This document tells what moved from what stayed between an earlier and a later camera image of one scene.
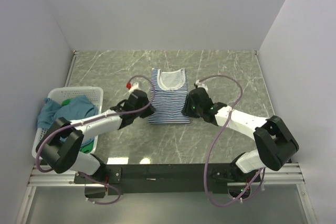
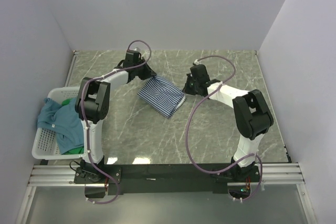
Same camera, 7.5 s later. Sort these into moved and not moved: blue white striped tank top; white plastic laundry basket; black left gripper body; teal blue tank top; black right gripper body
Moved: black left gripper body; blue white striped tank top; black right gripper body
Not moved: teal blue tank top; white plastic laundry basket
